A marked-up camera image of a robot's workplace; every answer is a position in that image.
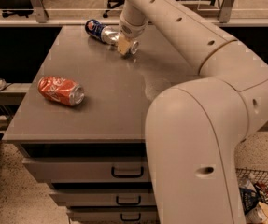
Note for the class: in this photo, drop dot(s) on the crushed redbull can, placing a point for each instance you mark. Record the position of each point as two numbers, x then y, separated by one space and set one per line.
111 37

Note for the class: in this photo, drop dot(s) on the middle drawer black handle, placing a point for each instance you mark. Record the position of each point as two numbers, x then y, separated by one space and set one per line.
128 201

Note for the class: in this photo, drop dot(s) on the top drawer black handle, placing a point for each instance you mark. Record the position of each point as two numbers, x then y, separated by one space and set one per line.
127 173

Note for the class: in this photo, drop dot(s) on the red coca-cola can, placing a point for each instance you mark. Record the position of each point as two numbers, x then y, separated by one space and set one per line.
61 90

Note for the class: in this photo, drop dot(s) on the blue pepsi can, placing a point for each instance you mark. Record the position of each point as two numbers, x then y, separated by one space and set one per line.
94 28

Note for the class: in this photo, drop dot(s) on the blue snack bag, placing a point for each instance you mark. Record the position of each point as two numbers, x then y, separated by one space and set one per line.
249 199

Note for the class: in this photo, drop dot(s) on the grey drawer cabinet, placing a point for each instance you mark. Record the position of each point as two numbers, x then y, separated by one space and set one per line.
72 149

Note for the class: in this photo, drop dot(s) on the wire mesh basket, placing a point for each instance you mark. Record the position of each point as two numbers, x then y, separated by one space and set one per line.
246 179

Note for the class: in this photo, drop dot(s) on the black office chair centre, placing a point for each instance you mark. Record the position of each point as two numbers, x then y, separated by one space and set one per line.
112 4

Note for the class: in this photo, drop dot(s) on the bottom drawer black handle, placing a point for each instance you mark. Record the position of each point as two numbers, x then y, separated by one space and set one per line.
130 218

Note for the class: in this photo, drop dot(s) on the drawer black handle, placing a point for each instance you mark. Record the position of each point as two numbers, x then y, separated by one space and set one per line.
128 201
130 218
127 173

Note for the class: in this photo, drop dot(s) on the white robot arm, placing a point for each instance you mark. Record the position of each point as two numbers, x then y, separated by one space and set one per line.
192 129

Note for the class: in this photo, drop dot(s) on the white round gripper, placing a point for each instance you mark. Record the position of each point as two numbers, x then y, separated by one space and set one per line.
131 31

